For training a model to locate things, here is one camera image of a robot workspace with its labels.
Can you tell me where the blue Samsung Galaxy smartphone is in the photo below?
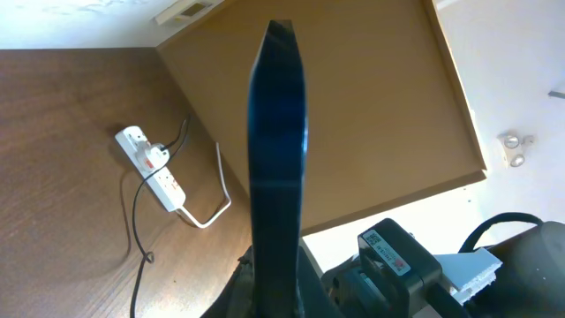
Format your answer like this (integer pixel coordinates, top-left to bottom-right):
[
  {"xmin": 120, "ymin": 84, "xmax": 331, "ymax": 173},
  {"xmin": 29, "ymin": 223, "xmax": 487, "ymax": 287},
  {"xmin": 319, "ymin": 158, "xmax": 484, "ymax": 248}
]
[{"xmin": 247, "ymin": 19, "xmax": 308, "ymax": 317}]

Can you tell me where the twin ceiling spotlight fixture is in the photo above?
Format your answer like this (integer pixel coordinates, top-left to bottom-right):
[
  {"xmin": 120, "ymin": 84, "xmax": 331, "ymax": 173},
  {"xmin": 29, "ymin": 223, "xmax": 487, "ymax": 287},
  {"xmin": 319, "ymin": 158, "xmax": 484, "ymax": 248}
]
[{"xmin": 497, "ymin": 131, "xmax": 536, "ymax": 168}]

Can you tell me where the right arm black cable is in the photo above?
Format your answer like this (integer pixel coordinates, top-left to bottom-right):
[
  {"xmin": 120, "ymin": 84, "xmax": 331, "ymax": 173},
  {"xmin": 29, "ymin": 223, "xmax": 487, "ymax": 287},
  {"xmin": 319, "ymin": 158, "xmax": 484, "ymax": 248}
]
[{"xmin": 457, "ymin": 212, "xmax": 545, "ymax": 254}]

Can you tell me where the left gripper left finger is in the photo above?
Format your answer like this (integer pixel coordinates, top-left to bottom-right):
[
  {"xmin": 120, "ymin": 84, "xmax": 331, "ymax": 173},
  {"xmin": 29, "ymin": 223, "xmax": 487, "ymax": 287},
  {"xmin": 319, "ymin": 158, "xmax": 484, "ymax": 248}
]
[{"xmin": 201, "ymin": 246, "xmax": 254, "ymax": 318}]

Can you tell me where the brown wooden side partition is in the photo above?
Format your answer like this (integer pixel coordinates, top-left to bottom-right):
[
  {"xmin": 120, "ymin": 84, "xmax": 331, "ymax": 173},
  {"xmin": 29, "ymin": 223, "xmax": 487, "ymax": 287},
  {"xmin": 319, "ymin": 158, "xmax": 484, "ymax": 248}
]
[{"xmin": 160, "ymin": 0, "xmax": 486, "ymax": 235}]

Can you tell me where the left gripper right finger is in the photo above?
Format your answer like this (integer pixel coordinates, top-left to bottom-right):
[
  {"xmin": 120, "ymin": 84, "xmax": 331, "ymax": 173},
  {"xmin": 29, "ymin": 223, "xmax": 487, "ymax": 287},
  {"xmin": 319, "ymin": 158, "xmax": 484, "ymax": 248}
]
[{"xmin": 298, "ymin": 239, "xmax": 342, "ymax": 318}]

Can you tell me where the white power strip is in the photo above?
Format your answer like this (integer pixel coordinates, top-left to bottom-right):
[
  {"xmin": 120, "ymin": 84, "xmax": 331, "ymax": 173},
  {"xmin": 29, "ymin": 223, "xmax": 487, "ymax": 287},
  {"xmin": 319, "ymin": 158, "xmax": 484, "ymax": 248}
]
[{"xmin": 115, "ymin": 125, "xmax": 186, "ymax": 212}]

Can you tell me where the white USB charger adapter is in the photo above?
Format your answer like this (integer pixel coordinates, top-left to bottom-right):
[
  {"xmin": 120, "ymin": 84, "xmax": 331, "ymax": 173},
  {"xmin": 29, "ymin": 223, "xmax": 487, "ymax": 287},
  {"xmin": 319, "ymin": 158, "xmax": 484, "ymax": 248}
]
[{"xmin": 134, "ymin": 143, "xmax": 170, "ymax": 173}]

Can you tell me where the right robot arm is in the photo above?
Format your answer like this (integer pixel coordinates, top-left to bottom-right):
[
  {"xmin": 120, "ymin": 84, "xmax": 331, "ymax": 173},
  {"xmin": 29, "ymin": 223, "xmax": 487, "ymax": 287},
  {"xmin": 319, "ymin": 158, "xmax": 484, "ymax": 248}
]
[{"xmin": 321, "ymin": 212, "xmax": 564, "ymax": 317}]

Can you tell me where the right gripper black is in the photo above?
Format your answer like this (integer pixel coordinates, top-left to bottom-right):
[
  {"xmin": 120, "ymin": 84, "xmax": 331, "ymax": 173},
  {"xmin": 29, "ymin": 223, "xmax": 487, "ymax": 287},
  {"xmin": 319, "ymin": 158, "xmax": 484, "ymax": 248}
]
[{"xmin": 321, "ymin": 218, "xmax": 444, "ymax": 317}]

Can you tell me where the black USB charging cable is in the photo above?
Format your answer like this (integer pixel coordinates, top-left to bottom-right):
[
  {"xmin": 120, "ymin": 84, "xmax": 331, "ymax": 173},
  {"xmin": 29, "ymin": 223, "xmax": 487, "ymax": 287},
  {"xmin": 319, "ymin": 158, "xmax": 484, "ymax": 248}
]
[{"xmin": 129, "ymin": 113, "xmax": 192, "ymax": 318}]

